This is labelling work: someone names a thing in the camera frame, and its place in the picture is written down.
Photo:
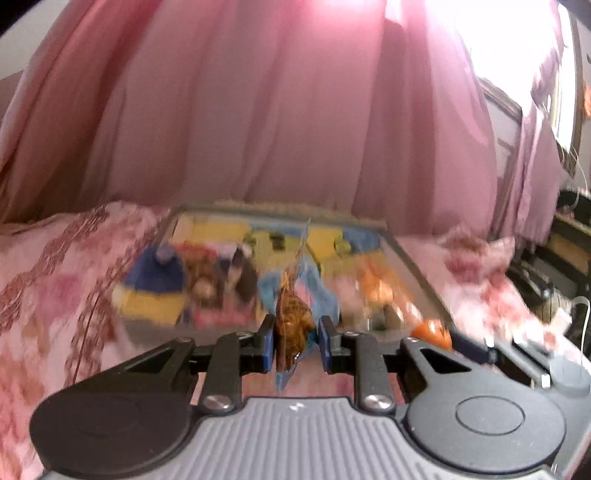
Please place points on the clear packet of brown snacks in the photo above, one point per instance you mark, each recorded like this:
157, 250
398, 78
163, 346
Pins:
295, 325

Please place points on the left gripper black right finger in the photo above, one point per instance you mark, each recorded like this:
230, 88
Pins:
407, 375

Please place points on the pink floral bed sheet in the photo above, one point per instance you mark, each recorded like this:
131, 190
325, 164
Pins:
59, 326

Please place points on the grey tray with cartoon drawing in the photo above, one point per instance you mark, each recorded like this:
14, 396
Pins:
153, 306

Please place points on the dark bedside furniture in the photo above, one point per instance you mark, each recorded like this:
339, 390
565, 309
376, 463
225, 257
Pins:
550, 276

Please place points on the pink curtain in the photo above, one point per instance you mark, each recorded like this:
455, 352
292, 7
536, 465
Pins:
422, 114

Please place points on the golden yellow snack wrapper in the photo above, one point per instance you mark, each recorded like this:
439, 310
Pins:
381, 287

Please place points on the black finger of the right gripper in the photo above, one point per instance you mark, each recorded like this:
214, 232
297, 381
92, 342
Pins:
476, 351

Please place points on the dark brown snack packet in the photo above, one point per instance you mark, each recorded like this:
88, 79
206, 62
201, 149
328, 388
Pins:
242, 276

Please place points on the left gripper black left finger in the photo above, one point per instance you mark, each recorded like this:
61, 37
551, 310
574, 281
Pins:
175, 366

